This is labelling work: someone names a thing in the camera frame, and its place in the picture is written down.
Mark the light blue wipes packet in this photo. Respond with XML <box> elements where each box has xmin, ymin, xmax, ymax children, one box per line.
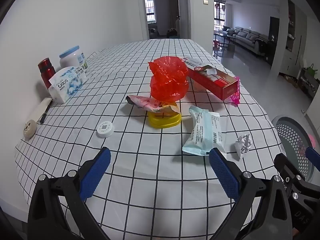
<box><xmin>182</xmin><ymin>106</ymin><xmax>227</xmax><ymax>157</ymax></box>

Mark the grey perforated waste basket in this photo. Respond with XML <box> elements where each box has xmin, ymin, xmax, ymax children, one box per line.
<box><xmin>271</xmin><ymin>115</ymin><xmax>320</xmax><ymax>183</ymax></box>

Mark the yellow round lid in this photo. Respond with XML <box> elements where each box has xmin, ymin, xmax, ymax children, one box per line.
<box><xmin>147</xmin><ymin>111</ymin><xmax>182</xmax><ymax>129</ymax></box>

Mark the black pen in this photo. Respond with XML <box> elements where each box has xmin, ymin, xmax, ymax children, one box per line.
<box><xmin>40</xmin><ymin>100</ymin><xmax>53</xmax><ymax>124</ymax></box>

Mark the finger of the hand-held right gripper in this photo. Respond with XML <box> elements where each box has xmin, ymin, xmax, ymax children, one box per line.
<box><xmin>305</xmin><ymin>147</ymin><xmax>320</xmax><ymax>171</ymax></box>
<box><xmin>274</xmin><ymin>153</ymin><xmax>320</xmax><ymax>200</ymax></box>

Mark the white rectangular case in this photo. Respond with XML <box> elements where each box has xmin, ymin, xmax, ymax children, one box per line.
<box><xmin>29</xmin><ymin>98</ymin><xmax>53</xmax><ymax>123</ymax></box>

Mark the black checked white tablecloth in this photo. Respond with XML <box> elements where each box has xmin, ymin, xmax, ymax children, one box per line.
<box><xmin>14</xmin><ymin>39</ymin><xmax>288</xmax><ymax>240</ymax></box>

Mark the dark coffee table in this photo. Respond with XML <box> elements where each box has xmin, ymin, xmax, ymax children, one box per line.
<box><xmin>216</xmin><ymin>32</ymin><xmax>237</xmax><ymax>48</ymax></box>

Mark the grey sofa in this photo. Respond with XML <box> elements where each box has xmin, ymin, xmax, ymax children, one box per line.
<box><xmin>226</xmin><ymin>26</ymin><xmax>270</xmax><ymax>57</ymax></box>

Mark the low shoe rack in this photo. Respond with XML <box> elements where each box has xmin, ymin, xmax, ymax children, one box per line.
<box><xmin>297</xmin><ymin>67</ymin><xmax>320</xmax><ymax>98</ymax></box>

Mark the dark tall door panel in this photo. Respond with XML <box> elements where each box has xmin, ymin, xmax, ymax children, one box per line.
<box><xmin>269</xmin><ymin>16</ymin><xmax>280</xmax><ymax>65</ymax></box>

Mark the pink snack wrapper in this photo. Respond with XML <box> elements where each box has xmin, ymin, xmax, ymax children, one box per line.
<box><xmin>126</xmin><ymin>95</ymin><xmax>179</xmax><ymax>114</ymax></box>

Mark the red metal bottle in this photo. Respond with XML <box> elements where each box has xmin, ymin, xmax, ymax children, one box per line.
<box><xmin>38</xmin><ymin>58</ymin><xmax>56</xmax><ymax>89</ymax></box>

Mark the white jar with blue lid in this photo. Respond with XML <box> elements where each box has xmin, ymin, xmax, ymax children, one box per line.
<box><xmin>59</xmin><ymin>46</ymin><xmax>88</xmax><ymax>72</ymax></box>

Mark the pink plastic cone toy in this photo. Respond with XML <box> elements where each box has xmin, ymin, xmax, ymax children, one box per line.
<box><xmin>226</xmin><ymin>76</ymin><xmax>242</xmax><ymax>105</ymax></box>

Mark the white round disc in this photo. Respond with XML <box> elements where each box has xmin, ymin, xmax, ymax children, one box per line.
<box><xmin>97</xmin><ymin>121</ymin><xmax>115</xmax><ymax>138</ymax></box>

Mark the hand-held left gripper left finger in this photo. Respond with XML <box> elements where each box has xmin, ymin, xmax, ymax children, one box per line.
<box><xmin>27</xmin><ymin>147</ymin><xmax>112</xmax><ymax>240</ymax></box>

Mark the red plastic bag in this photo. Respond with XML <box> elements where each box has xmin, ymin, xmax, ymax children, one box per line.
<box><xmin>148</xmin><ymin>56</ymin><xmax>190</xmax><ymax>103</ymax></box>

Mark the long red cardboard box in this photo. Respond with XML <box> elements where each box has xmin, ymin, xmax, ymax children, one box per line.
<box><xmin>183</xmin><ymin>57</ymin><xmax>240</xmax><ymax>101</ymax></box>

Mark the white blue tissue pack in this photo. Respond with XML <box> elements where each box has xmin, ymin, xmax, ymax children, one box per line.
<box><xmin>48</xmin><ymin>66</ymin><xmax>87</xmax><ymax>104</ymax></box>

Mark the beige round disc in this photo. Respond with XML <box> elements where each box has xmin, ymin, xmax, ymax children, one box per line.
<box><xmin>23</xmin><ymin>120</ymin><xmax>37</xmax><ymax>138</ymax></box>

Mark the white paper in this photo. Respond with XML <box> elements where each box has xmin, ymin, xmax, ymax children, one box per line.
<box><xmin>234</xmin><ymin>133</ymin><xmax>252</xmax><ymax>158</ymax></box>

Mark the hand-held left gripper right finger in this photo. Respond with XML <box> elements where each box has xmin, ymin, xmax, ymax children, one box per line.
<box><xmin>209</xmin><ymin>147</ymin><xmax>293</xmax><ymax>240</ymax></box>

